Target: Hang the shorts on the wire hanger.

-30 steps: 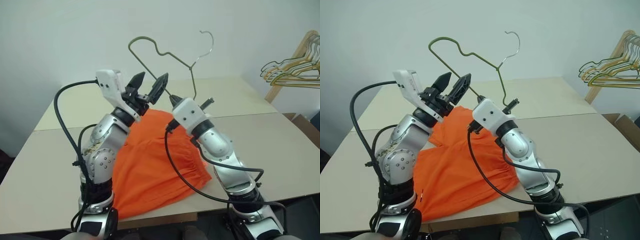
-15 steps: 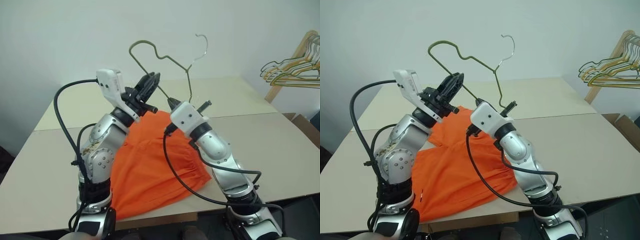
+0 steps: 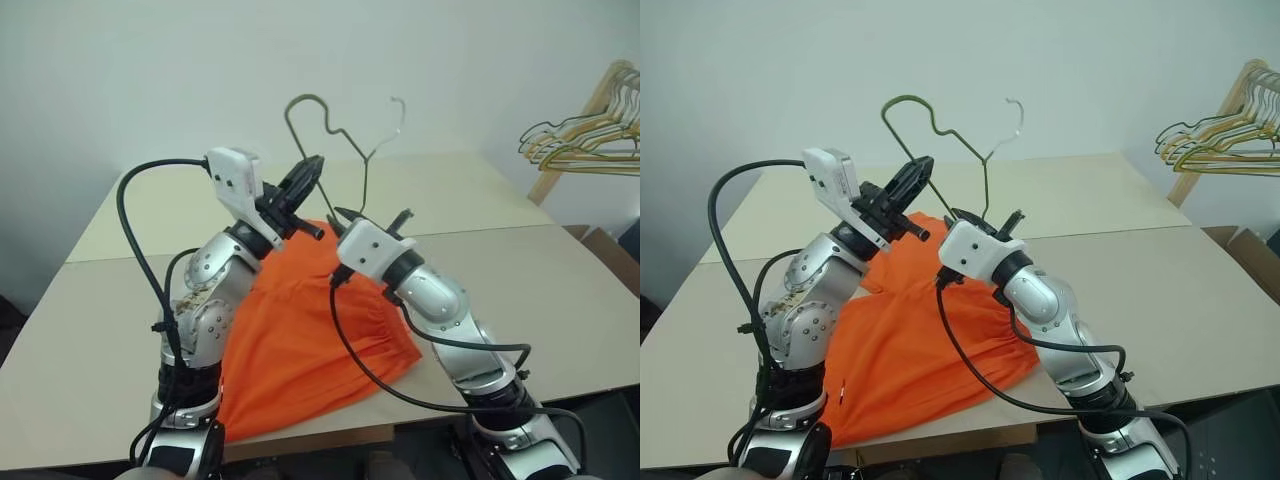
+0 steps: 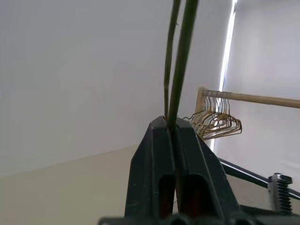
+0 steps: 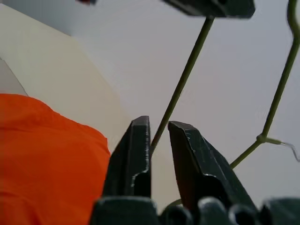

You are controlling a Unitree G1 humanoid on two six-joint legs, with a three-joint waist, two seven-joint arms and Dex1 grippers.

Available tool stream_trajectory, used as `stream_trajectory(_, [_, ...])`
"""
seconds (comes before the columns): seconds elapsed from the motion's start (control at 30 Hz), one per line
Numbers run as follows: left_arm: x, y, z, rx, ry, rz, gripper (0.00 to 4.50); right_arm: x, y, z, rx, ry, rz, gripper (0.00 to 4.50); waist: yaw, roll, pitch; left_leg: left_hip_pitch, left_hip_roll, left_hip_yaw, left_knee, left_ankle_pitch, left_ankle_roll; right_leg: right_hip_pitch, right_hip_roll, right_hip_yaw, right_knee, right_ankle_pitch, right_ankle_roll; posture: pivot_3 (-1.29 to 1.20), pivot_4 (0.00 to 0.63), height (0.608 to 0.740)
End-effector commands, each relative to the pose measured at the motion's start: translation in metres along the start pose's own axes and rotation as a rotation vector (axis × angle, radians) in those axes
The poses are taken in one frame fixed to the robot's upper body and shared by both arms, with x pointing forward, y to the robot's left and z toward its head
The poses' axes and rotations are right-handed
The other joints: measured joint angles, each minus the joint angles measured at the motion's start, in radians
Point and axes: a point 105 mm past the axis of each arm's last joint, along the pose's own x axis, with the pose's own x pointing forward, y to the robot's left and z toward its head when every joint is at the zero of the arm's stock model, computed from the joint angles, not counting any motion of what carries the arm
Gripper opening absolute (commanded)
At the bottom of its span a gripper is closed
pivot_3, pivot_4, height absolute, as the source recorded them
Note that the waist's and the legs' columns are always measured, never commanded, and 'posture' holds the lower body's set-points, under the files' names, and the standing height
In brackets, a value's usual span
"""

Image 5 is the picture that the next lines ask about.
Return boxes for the green wire hanger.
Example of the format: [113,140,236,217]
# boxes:
[150,0,300,207]

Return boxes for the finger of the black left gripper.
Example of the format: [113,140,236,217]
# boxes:
[161,0,225,17]
[212,0,256,20]

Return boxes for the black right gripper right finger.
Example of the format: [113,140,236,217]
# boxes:
[167,120,256,211]

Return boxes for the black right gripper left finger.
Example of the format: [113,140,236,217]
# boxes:
[102,115,152,203]

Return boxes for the orange shorts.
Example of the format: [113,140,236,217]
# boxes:
[0,93,112,225]

